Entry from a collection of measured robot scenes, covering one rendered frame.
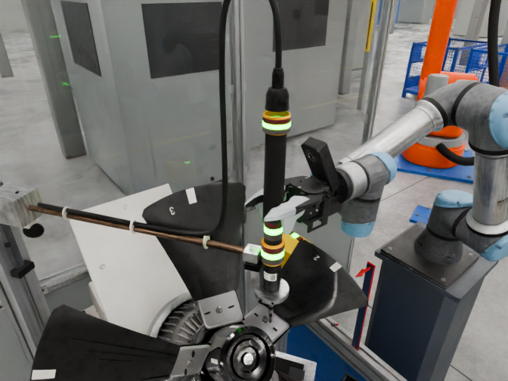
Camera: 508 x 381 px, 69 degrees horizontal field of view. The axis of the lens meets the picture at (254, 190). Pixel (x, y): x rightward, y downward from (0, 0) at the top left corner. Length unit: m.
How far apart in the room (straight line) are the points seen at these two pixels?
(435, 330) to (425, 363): 0.17
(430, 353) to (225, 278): 0.97
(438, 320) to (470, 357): 1.17
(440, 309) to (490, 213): 0.39
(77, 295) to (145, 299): 0.52
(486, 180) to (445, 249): 0.36
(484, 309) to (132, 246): 2.41
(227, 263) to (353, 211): 0.30
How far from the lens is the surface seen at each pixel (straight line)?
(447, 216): 1.32
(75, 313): 0.67
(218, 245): 0.73
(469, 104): 1.02
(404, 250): 1.42
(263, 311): 0.86
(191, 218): 0.79
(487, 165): 1.08
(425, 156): 4.60
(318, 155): 0.65
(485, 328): 2.80
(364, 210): 0.84
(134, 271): 0.97
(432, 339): 1.51
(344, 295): 0.93
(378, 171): 0.80
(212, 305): 0.80
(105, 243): 0.97
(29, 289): 1.23
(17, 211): 0.97
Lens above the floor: 1.83
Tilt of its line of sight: 29 degrees down
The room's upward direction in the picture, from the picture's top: straight up
